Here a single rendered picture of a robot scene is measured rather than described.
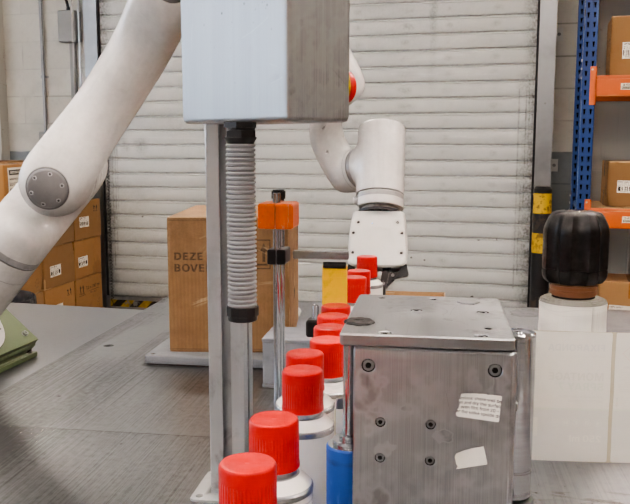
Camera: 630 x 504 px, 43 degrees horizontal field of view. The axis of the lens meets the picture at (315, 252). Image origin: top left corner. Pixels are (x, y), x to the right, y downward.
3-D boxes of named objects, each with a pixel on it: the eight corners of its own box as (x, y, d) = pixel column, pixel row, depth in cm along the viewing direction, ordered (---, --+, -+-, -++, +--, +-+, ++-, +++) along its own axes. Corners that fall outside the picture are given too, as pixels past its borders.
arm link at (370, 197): (351, 188, 138) (350, 205, 138) (402, 188, 137) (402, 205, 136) (355, 202, 146) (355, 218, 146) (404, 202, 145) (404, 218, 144)
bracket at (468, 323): (515, 351, 50) (515, 336, 50) (337, 345, 51) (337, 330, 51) (499, 307, 63) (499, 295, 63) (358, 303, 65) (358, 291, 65)
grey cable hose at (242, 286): (255, 324, 85) (253, 121, 82) (222, 323, 85) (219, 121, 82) (262, 317, 88) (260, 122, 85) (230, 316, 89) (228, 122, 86)
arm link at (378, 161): (342, 195, 143) (381, 185, 136) (345, 124, 145) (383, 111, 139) (375, 205, 148) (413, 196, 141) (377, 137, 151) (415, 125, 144)
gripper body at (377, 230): (348, 200, 138) (345, 264, 136) (408, 201, 137) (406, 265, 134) (352, 212, 146) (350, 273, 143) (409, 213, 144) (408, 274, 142)
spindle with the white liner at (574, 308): (609, 449, 102) (621, 213, 98) (536, 445, 103) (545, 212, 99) (595, 424, 111) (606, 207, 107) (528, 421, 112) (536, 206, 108)
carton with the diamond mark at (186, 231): (289, 353, 160) (289, 217, 156) (169, 352, 161) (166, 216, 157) (298, 320, 190) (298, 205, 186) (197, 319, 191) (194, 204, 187)
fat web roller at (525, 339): (536, 511, 85) (543, 337, 82) (491, 508, 85) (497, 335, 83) (531, 493, 89) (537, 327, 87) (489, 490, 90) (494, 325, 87)
